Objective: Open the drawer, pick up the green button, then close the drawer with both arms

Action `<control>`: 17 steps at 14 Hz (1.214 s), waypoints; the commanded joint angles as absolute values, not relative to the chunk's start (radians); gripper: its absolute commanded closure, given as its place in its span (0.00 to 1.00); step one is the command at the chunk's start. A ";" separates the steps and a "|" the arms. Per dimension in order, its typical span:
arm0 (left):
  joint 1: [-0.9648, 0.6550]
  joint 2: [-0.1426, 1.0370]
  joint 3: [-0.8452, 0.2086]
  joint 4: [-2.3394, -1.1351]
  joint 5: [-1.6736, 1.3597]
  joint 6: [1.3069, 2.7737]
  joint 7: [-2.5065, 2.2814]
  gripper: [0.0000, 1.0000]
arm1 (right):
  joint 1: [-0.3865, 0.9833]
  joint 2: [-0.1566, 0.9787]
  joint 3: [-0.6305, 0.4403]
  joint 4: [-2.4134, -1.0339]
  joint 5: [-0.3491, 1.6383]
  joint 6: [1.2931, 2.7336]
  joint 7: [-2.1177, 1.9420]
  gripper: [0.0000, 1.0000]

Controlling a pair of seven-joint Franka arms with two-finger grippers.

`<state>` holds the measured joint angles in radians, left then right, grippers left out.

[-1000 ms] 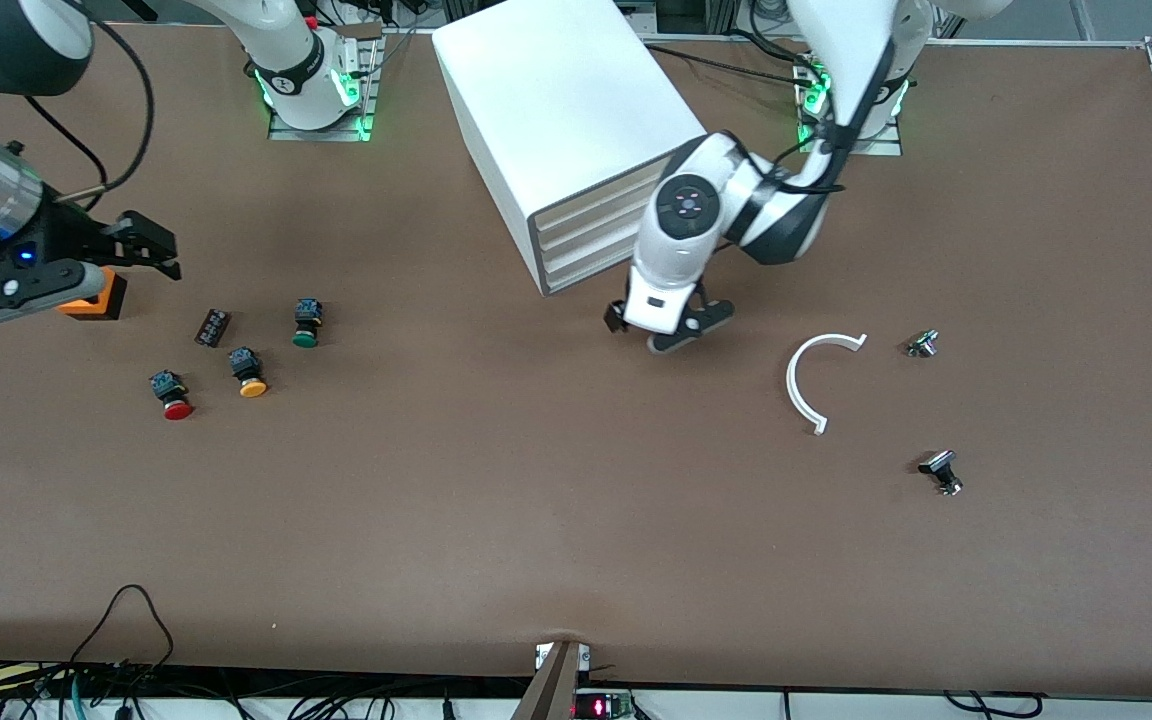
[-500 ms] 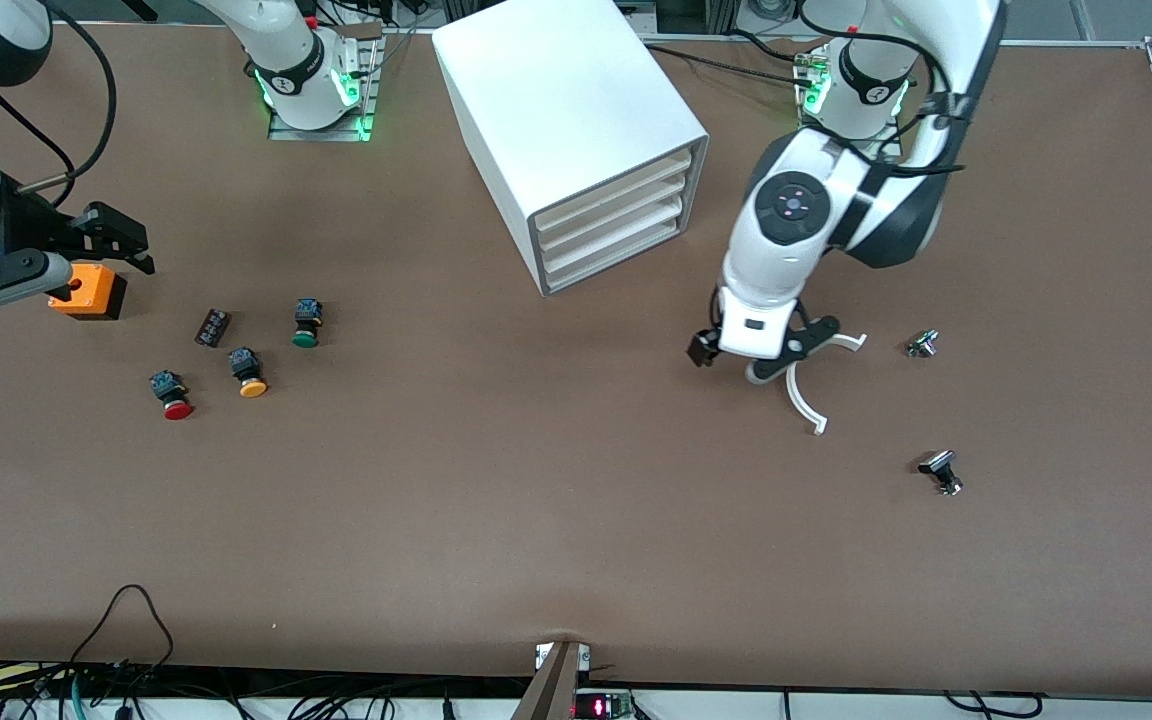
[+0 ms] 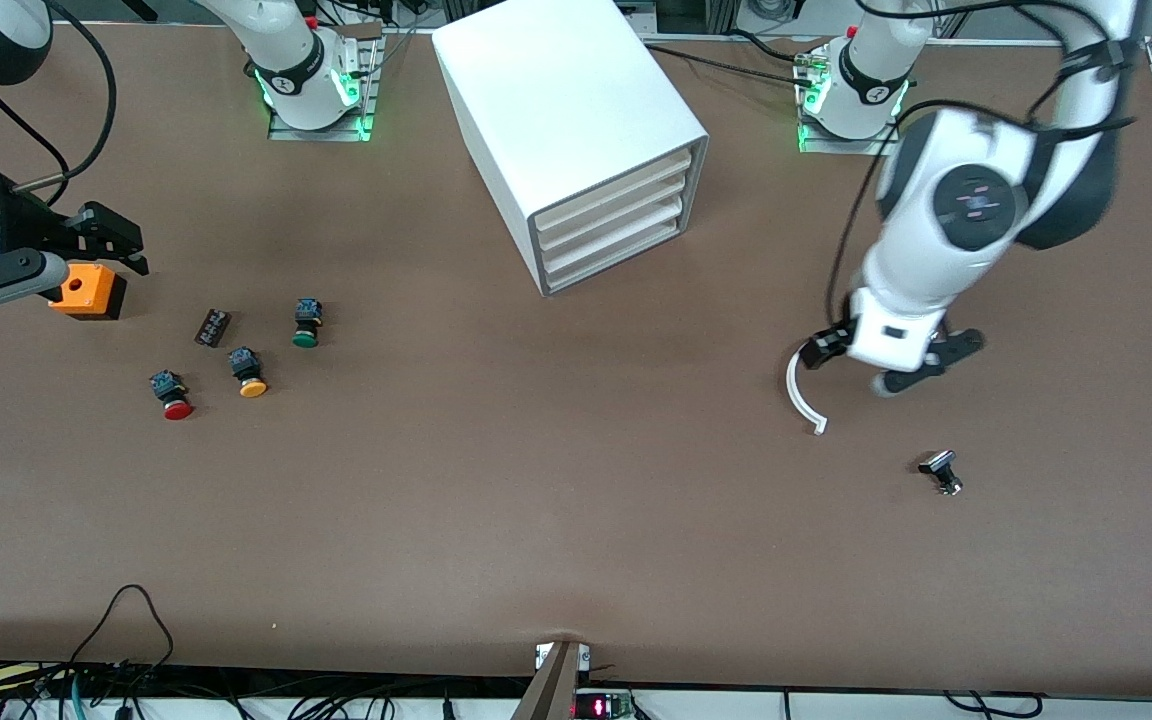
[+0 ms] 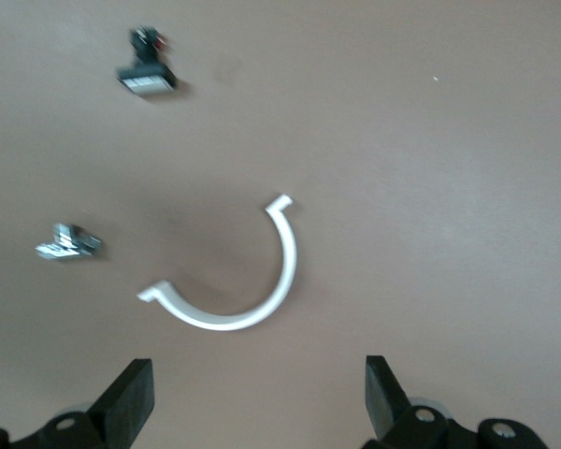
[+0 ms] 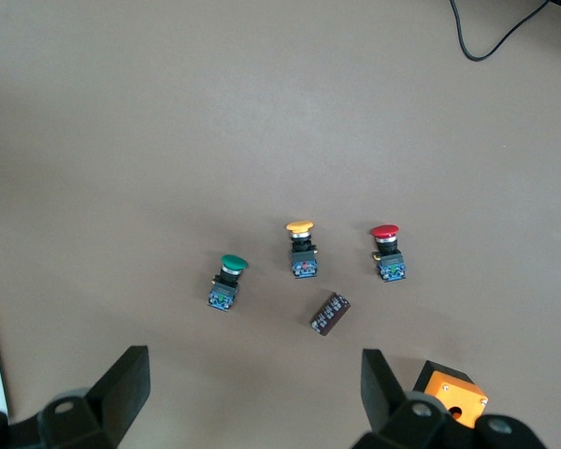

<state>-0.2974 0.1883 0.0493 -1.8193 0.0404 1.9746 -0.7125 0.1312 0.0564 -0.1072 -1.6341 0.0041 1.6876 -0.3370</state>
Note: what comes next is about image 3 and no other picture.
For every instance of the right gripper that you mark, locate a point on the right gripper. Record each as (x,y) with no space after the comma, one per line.
(18,226)

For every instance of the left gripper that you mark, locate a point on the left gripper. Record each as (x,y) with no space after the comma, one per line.
(820,349)

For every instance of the green mushroom push button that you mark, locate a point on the green mushroom push button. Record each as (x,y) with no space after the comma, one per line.
(306,325)

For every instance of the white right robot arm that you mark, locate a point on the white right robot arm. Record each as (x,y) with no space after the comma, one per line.
(296,60)

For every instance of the orange push button box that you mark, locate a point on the orange push button box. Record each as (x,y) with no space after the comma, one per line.
(96,295)

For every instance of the red mushroom push button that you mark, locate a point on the red mushroom push button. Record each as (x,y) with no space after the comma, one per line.
(172,395)

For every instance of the yellow mushroom push button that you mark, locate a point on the yellow mushroom push button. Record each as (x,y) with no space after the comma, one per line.
(248,375)

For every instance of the white curved plastic part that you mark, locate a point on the white curved plastic part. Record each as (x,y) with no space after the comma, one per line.
(792,390)

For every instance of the small red display device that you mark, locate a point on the small red display device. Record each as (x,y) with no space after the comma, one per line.
(601,707)

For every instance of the black headed metal switch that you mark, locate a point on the black headed metal switch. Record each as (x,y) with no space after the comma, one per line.
(939,465)

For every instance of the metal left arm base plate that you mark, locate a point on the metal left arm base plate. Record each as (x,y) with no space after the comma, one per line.
(836,147)

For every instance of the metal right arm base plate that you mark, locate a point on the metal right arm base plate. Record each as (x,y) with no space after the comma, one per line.
(326,133)

